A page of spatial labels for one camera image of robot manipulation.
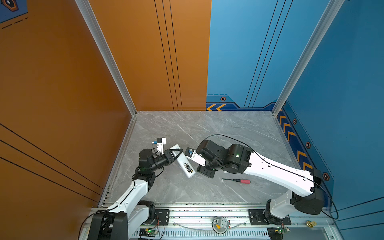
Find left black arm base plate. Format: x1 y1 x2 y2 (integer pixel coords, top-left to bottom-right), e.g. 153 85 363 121
149 209 170 226

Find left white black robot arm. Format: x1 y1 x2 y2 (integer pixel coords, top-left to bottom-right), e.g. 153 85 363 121
88 149 183 240

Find brass knob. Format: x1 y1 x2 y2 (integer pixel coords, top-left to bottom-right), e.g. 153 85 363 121
306 221 317 228

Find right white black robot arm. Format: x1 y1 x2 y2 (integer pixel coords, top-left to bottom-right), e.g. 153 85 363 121
186 140 325 225

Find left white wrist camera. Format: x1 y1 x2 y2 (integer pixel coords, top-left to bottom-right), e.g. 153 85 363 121
152 138 166 154

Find round grey power socket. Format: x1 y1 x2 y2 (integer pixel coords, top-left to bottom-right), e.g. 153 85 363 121
212 216 230 235

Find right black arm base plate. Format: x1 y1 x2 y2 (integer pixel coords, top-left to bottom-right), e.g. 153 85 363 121
248 209 292 226

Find right small circuit board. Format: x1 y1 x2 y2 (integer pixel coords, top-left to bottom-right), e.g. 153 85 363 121
275 226 291 235

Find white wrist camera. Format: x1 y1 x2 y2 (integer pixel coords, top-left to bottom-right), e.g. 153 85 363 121
152 138 166 154
185 148 206 167

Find green circuit board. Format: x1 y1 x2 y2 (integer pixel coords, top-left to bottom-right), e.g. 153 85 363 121
138 228 159 239

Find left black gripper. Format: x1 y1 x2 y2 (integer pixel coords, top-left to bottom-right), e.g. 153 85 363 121
149 149 182 175

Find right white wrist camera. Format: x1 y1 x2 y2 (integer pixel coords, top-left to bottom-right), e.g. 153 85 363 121
185 148 206 167

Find red handled screwdriver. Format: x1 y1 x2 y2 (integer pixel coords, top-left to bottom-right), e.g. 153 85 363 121
222 179 251 184

